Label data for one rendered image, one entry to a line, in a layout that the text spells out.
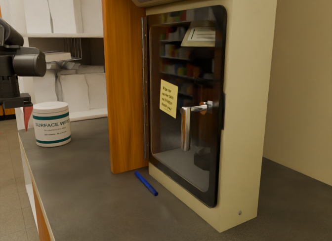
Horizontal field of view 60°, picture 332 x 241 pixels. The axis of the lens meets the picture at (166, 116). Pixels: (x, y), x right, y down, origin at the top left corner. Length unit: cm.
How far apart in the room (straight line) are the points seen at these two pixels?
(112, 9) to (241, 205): 57
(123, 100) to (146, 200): 29
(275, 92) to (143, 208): 58
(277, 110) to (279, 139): 9
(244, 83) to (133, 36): 38
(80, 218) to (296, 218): 49
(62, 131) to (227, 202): 73
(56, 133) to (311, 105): 87
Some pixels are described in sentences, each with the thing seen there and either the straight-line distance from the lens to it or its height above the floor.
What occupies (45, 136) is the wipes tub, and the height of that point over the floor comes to 99.
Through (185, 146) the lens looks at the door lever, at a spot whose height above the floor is 113.
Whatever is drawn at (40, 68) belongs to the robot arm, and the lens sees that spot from 80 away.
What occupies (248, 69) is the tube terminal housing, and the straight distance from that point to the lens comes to 56.
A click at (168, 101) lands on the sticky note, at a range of 68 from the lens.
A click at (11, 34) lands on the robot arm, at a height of 134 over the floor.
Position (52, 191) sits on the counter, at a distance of 85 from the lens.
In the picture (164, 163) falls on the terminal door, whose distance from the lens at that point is 75.
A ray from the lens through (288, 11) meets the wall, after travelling 100.
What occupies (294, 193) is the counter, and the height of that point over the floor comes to 94.
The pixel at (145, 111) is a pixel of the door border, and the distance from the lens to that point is 80.
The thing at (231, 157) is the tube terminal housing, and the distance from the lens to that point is 59.
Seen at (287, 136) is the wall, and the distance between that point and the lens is 101.
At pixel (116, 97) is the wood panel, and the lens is 82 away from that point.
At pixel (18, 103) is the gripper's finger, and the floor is 117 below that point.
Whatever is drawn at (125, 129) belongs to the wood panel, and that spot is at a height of 107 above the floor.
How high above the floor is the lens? 133
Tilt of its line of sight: 15 degrees down
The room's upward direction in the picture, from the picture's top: straight up
